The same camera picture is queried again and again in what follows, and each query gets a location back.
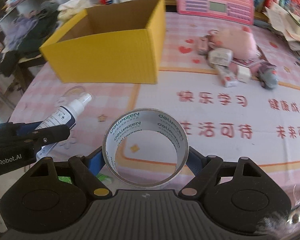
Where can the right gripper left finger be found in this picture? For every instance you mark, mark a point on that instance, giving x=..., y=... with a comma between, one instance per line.
x=84, y=171

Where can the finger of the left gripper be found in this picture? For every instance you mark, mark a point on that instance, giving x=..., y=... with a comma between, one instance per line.
x=47, y=136
x=23, y=128

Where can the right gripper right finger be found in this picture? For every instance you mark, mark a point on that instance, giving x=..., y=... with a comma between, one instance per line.
x=205, y=170

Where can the clear tape roll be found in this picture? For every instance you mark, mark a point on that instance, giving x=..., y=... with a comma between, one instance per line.
x=145, y=148

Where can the white charger plug cube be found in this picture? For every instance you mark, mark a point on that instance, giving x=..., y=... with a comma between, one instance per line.
x=243, y=74

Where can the grey toy car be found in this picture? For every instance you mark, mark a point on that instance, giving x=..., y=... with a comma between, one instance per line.
x=266, y=74

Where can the white power adapter box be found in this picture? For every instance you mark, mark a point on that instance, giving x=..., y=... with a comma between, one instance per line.
x=220, y=56

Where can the pink plush pig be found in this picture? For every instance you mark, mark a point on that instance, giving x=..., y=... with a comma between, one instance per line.
x=239, y=40

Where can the white desk mat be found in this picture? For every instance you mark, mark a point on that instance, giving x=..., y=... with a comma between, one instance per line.
x=245, y=120

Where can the pile of clothes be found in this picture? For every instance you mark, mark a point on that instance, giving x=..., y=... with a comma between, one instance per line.
x=26, y=35

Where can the floral tissue box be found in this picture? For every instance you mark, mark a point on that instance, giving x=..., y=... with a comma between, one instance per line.
x=71, y=8

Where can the yellow cardboard box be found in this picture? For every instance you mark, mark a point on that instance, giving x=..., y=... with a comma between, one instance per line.
x=117, y=43

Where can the stack of papers and books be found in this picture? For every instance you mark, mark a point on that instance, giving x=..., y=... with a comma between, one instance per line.
x=286, y=23

